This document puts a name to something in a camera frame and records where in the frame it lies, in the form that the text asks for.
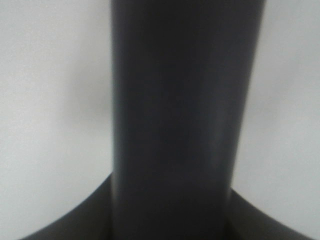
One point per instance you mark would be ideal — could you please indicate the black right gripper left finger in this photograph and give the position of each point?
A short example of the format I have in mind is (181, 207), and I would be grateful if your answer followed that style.
(90, 220)

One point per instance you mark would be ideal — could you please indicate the purple hand brush black bristles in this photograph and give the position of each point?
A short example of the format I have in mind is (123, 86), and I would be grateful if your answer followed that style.
(181, 71)

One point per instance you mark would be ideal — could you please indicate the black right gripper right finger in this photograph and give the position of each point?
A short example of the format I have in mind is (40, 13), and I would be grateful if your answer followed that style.
(246, 222)

